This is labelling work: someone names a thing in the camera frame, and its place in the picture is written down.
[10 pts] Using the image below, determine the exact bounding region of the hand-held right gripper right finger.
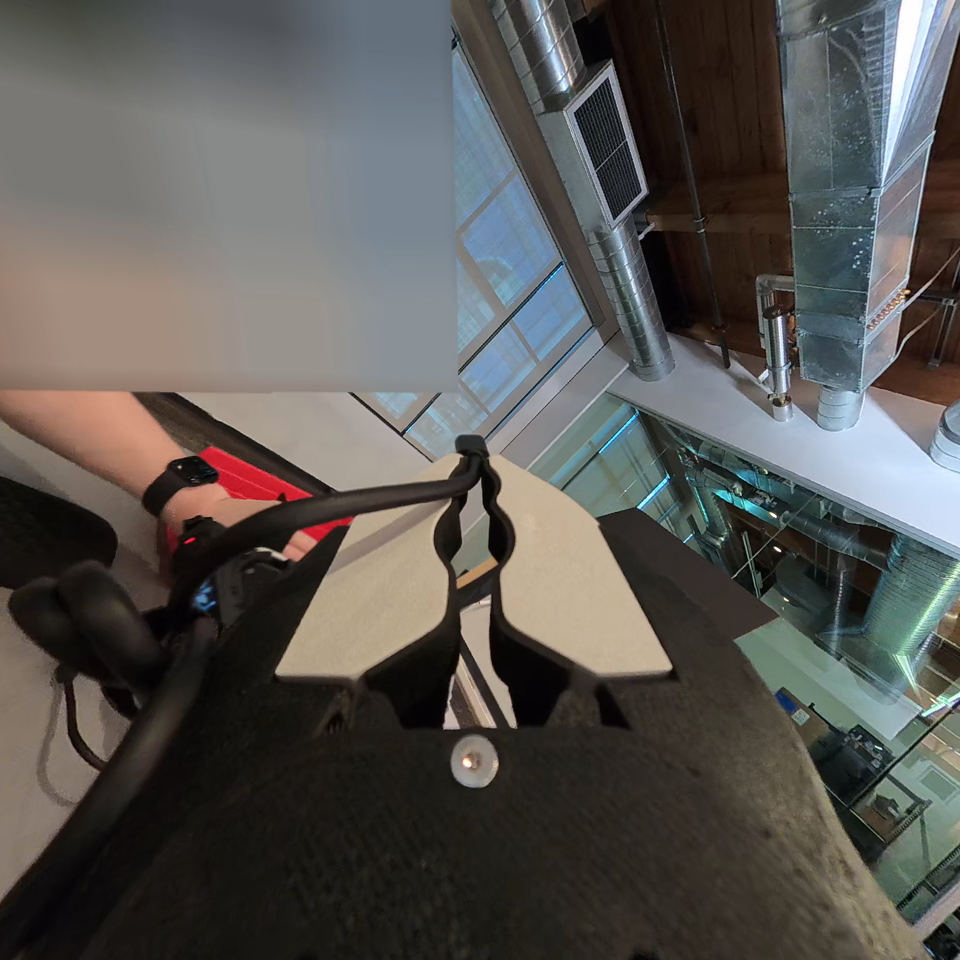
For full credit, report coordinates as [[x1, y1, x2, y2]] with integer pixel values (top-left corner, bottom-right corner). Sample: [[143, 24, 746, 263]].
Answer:
[[483, 453, 676, 729]]

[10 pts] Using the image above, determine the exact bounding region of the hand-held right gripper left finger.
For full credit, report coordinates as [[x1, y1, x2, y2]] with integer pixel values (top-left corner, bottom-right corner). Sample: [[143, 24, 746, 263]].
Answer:
[[275, 452, 475, 729]]

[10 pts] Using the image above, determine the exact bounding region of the black usb-c cable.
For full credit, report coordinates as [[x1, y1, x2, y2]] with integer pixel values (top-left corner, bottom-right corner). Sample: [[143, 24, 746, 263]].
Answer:
[[0, 433, 490, 946]]

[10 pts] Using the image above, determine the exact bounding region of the person's left forearm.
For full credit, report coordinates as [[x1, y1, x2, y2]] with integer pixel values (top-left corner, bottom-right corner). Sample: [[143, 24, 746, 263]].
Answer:
[[0, 391, 185, 520]]

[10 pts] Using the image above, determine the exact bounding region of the person's left hand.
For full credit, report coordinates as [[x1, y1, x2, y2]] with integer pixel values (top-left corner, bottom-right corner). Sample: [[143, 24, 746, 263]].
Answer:
[[161, 486, 320, 564]]

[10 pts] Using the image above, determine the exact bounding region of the red plastic bin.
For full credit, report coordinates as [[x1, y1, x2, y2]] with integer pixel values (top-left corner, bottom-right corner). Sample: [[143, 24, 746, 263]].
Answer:
[[157, 446, 354, 579]]

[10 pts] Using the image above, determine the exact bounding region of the black smartwatch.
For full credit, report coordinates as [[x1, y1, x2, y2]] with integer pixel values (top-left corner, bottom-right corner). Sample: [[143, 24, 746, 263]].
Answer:
[[142, 455, 220, 517]]

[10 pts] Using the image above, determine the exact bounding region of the black rounded object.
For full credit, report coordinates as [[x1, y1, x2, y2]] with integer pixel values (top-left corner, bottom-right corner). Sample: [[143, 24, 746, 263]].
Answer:
[[7, 561, 170, 702]]

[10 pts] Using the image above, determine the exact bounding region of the black mesh chair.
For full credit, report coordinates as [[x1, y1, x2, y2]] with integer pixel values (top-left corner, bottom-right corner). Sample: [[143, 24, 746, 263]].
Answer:
[[0, 476, 119, 591]]

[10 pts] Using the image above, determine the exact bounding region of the glass partition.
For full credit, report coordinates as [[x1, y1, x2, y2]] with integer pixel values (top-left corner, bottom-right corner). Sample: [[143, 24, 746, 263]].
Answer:
[[525, 397, 960, 924]]

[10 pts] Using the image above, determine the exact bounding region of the silver pipe fitting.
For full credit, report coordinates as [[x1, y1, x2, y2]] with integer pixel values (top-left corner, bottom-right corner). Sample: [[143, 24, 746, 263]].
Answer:
[[756, 273, 798, 423]]

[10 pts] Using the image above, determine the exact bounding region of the large window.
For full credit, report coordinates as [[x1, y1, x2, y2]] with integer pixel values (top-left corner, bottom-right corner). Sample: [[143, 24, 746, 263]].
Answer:
[[352, 45, 601, 459]]

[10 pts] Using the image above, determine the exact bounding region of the thin dark ceiling pipe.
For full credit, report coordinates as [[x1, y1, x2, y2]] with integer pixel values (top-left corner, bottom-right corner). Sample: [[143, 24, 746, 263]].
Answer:
[[654, 0, 732, 369]]

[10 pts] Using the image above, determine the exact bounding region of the white vent grille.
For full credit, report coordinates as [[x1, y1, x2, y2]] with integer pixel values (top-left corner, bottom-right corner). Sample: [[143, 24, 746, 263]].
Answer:
[[564, 61, 651, 230]]

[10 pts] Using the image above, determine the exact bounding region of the thin dark cable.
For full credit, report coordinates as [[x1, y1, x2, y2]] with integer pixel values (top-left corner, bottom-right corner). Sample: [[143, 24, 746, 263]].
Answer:
[[56, 667, 110, 774]]

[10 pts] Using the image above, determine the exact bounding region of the round spiral metal duct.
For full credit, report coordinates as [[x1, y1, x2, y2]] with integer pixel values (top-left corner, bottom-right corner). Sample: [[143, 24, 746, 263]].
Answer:
[[487, 0, 676, 384]]

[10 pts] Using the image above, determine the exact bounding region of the tapered metal duct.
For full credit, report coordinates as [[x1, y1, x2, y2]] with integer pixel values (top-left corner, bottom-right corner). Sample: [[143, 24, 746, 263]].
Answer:
[[928, 401, 960, 474]]

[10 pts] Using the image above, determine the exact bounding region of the rectangular metal duct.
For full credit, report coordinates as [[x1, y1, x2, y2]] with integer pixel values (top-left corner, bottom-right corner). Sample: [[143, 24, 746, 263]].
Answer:
[[776, 0, 960, 432]]

